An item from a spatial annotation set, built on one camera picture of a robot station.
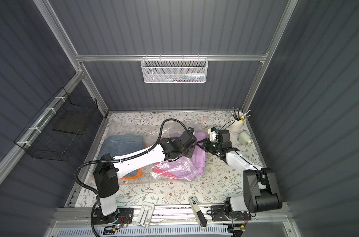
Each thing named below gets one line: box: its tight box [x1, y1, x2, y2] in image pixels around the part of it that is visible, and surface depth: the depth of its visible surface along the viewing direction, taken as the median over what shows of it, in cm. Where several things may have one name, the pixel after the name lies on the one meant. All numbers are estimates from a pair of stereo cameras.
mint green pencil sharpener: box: [238, 131, 253, 147], surface depth 98 cm
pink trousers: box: [152, 161, 181, 179], surface depth 81 cm
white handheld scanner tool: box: [188, 196, 208, 230], surface depth 72 cm
